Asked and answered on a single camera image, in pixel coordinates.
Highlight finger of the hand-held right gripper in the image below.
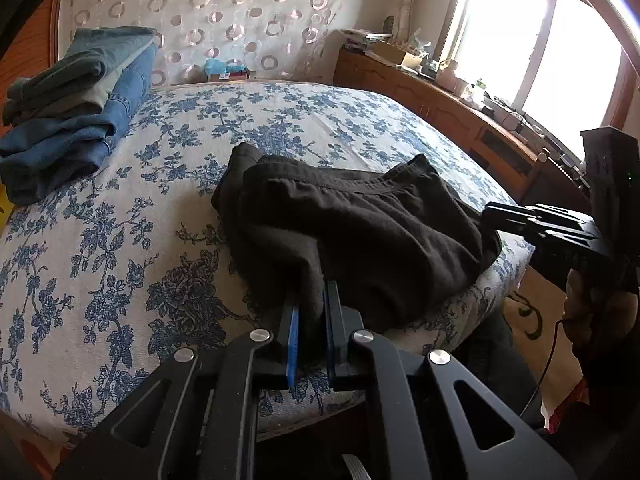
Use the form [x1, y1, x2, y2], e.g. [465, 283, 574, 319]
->
[525, 229, 601, 257]
[481, 202, 595, 235]

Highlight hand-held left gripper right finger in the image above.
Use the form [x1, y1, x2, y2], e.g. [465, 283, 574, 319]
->
[324, 279, 577, 480]

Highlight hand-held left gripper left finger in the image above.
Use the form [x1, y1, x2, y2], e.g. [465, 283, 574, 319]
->
[52, 304, 302, 480]

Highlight black pants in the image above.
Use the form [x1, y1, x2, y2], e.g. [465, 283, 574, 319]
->
[211, 141, 503, 366]

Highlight pale green folded pants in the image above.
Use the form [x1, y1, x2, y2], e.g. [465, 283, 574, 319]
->
[42, 72, 128, 122]

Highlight person's right hand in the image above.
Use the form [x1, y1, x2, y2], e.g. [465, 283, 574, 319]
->
[562, 264, 640, 357]

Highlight long wooden sideboard cabinet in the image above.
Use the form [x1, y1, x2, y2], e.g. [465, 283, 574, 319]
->
[334, 47, 591, 201]

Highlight blue floral blanket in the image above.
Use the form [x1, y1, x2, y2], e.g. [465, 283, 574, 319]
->
[0, 81, 536, 436]

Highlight open cardboard box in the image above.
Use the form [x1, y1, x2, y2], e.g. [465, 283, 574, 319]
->
[372, 40, 424, 69]

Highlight small cardboard box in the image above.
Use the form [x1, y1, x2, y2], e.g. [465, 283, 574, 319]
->
[205, 67, 250, 83]

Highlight blue denim folded jeans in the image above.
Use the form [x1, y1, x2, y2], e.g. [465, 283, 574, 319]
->
[0, 45, 159, 206]

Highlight sheer curtain with circles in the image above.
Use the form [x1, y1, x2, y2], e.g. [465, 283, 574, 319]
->
[55, 0, 367, 87]

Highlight faded grey-blue folded jeans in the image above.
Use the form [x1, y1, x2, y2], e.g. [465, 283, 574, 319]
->
[2, 26, 158, 127]

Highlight thin black cable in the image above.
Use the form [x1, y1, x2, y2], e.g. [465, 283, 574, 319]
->
[517, 317, 568, 418]

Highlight window with wooden frame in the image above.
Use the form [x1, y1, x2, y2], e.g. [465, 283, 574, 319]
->
[440, 0, 640, 161]

